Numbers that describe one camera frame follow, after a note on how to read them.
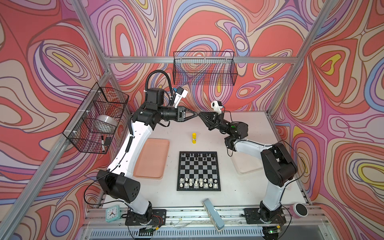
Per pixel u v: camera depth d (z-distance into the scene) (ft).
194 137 3.16
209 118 2.17
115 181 1.32
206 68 2.76
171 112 1.95
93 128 2.39
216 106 2.32
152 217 2.39
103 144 2.37
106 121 2.37
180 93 1.99
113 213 2.40
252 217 2.40
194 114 2.13
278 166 1.62
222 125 2.19
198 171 2.84
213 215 2.37
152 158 3.17
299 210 2.34
